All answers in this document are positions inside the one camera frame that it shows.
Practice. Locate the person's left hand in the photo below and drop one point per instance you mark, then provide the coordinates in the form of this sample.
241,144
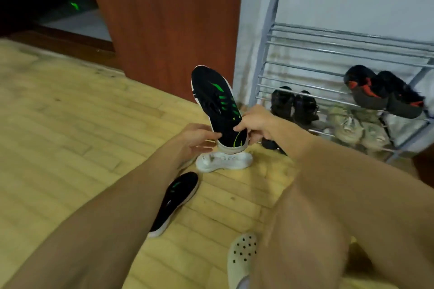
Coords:
195,138

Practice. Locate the person's right hand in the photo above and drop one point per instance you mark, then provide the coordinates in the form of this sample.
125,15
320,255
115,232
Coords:
262,123

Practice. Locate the black sneaker grey stripes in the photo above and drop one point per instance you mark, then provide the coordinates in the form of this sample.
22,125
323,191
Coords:
273,146

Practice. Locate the black sneaker orange marks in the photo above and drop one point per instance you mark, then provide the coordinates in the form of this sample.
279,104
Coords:
305,106
281,102

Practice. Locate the plain white sneaker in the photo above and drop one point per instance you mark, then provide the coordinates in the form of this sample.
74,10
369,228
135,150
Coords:
223,160

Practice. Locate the black sneaker green stripes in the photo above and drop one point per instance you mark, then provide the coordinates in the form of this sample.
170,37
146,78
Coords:
217,102
174,200

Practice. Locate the beige sneaker neon yellow accent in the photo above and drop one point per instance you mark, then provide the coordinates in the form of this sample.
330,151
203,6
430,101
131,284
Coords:
346,124
374,131

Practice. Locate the grey metal shoe rack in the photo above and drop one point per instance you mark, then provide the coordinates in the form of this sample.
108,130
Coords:
269,31

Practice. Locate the black sneaker red patches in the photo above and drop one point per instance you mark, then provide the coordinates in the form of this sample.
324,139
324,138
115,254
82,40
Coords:
401,95
366,87

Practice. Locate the person's right forearm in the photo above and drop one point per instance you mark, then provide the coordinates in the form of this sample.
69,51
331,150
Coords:
356,177

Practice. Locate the person's left forearm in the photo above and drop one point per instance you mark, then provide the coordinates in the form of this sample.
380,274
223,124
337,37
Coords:
101,224

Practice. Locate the person's bare leg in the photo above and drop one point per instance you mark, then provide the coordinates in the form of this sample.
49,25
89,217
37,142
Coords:
298,248

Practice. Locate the beige perforated clog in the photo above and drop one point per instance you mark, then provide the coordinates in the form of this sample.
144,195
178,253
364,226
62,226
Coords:
240,255

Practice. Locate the dark wooden door threshold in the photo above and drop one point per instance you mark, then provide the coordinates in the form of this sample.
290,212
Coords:
84,50

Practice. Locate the grey sock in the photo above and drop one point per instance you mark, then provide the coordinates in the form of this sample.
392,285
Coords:
244,283

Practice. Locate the green indicator light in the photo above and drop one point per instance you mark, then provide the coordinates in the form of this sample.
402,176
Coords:
74,6

